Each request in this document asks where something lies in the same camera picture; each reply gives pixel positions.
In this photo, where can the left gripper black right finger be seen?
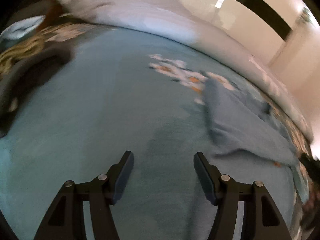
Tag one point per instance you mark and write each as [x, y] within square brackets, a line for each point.
[262, 218]

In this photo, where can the dark floral bed blanket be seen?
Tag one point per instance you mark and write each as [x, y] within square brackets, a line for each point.
[127, 90]

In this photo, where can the light blue garment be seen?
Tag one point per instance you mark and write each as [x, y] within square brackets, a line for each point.
[237, 120]

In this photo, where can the dark jacket on bed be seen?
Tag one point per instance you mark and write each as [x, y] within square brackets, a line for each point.
[27, 59]

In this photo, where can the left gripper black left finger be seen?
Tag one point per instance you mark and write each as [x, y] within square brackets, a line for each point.
[64, 218]

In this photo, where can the light blue daisy quilt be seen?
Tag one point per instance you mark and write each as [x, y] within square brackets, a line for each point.
[170, 19]

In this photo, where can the white wardrobe with black stripe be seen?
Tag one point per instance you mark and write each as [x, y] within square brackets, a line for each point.
[264, 27]

